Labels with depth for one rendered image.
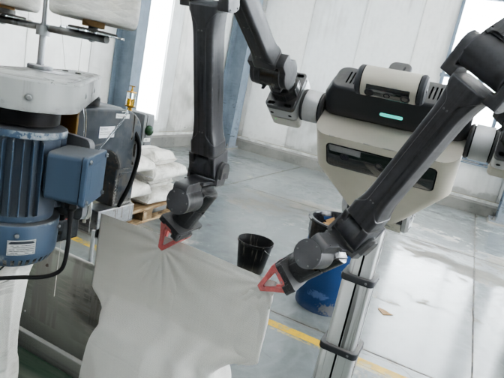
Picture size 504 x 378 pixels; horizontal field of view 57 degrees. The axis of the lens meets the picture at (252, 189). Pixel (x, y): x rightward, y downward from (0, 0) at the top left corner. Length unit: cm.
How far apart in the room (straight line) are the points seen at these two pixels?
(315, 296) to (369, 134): 220
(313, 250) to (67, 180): 45
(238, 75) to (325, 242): 900
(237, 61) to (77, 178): 905
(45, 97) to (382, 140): 82
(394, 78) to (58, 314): 147
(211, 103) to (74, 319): 118
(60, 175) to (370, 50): 854
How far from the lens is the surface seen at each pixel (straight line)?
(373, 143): 125
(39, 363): 191
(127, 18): 96
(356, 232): 90
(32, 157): 85
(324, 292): 332
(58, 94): 83
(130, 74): 697
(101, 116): 123
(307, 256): 86
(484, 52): 75
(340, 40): 935
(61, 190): 86
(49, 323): 203
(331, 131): 128
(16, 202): 89
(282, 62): 118
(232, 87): 981
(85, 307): 186
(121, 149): 131
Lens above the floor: 149
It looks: 13 degrees down
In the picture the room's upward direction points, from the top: 12 degrees clockwise
